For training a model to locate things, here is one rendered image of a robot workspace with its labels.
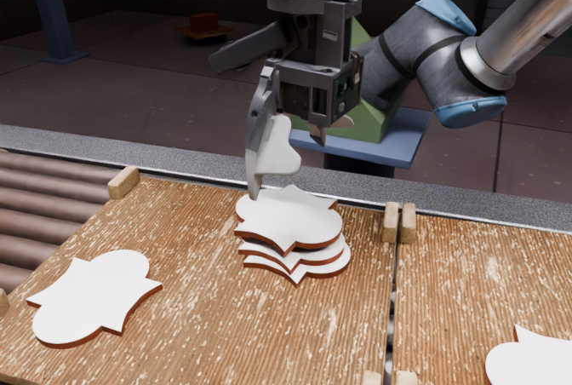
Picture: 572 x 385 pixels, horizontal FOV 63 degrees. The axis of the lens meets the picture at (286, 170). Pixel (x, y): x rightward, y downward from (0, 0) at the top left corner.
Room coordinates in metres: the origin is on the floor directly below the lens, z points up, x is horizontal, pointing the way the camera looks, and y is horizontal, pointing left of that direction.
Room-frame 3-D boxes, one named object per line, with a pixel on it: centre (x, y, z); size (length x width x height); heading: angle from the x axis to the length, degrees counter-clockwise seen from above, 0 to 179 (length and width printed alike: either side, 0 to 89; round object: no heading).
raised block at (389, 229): (0.49, -0.14, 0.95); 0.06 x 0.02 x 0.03; 165
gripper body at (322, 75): (0.46, -0.02, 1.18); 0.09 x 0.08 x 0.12; 57
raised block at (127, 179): (0.59, 0.24, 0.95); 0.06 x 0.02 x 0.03; 165
